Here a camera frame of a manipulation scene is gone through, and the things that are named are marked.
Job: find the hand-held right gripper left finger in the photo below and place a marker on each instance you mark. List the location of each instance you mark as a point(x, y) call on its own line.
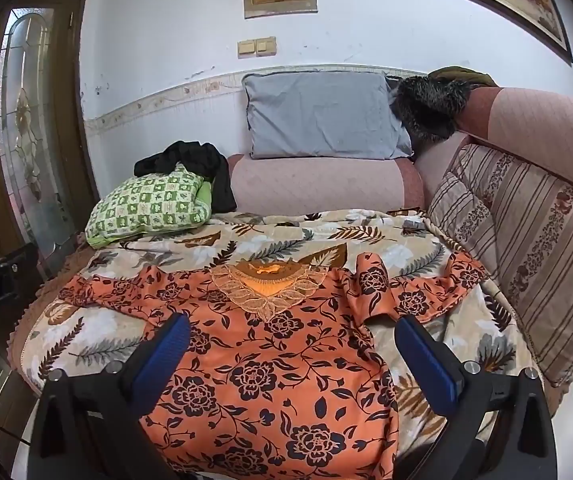
point(166, 355)

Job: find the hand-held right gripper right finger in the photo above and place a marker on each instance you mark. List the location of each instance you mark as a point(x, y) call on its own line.
point(426, 365)

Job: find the olive cloth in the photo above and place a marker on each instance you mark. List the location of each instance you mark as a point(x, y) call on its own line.
point(461, 76)

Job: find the beige leaf print blanket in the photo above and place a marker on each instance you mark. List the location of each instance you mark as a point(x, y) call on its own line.
point(286, 240)

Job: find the orange floral garment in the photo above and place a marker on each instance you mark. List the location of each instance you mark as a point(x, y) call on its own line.
point(266, 360)

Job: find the striped quilt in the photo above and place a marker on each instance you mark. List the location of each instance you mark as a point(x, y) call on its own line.
point(541, 240)

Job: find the dark furry cloth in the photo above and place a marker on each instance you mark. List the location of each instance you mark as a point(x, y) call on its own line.
point(429, 105)

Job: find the black cloth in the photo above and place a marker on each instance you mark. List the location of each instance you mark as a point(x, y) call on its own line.
point(201, 157)

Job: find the small grey object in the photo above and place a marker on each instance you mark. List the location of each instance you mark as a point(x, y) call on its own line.
point(412, 225)

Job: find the beige wall switch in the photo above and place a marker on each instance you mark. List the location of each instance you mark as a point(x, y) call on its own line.
point(266, 46)
point(247, 48)

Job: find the grey pillow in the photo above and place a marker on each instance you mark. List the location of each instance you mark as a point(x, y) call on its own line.
point(321, 115)

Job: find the green patterned pillow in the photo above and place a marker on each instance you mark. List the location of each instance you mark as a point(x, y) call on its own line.
point(151, 205)

